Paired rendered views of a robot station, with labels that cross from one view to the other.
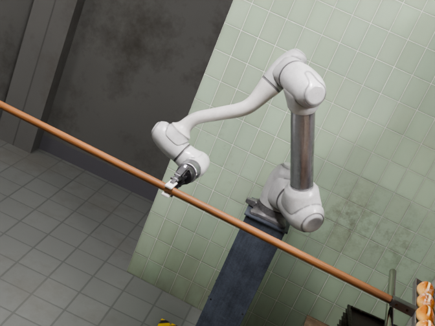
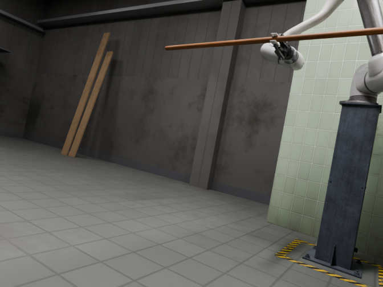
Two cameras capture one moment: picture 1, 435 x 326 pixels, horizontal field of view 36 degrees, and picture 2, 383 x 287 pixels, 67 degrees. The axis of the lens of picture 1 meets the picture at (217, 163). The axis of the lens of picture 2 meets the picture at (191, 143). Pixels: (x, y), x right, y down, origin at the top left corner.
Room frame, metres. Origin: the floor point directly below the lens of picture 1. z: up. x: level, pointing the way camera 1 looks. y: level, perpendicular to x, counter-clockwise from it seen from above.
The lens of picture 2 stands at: (0.83, -0.30, 0.55)
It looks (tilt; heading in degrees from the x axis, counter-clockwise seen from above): 1 degrees up; 28
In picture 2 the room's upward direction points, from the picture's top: 11 degrees clockwise
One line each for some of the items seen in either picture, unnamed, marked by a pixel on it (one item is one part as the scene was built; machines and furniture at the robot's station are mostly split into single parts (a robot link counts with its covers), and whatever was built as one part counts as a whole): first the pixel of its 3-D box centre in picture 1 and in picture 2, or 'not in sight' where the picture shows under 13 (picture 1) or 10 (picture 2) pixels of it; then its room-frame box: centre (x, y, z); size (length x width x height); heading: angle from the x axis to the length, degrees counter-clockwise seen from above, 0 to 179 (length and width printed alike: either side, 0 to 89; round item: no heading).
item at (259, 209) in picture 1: (267, 207); (358, 102); (2.96, -0.30, 1.03); 0.22 x 0.18 x 0.06; 85
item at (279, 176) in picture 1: (284, 185); (367, 81); (2.94, -0.33, 1.17); 0.18 x 0.16 x 0.22; 31
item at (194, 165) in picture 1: (188, 171); (289, 54); (2.58, 0.10, 1.20); 0.09 x 0.06 x 0.09; 81
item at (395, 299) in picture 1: (402, 305); not in sight; (2.20, -0.82, 1.20); 0.09 x 0.04 x 0.03; 81
